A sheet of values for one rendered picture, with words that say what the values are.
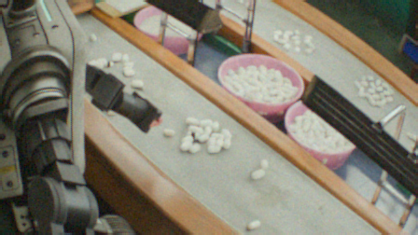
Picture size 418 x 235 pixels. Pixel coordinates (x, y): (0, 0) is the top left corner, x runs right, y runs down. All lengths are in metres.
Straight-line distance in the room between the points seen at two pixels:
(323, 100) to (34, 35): 0.82
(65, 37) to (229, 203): 0.90
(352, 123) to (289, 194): 0.37
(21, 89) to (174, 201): 0.88
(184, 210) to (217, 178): 0.19
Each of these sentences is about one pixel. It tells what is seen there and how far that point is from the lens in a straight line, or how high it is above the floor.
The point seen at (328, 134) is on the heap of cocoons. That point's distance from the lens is 2.15.
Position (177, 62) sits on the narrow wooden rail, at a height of 0.76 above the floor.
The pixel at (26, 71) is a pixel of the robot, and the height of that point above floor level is 1.45.
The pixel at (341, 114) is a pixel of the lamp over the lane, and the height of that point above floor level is 1.08.
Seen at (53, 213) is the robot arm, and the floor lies 1.34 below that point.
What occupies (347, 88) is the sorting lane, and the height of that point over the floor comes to 0.74.
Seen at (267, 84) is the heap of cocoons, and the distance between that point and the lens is 2.30.
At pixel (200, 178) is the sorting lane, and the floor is 0.74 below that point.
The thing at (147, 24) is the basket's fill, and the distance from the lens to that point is 2.57.
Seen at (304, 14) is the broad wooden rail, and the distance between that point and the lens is 2.76.
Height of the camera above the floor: 2.00
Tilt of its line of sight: 36 degrees down
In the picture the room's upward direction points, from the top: 8 degrees clockwise
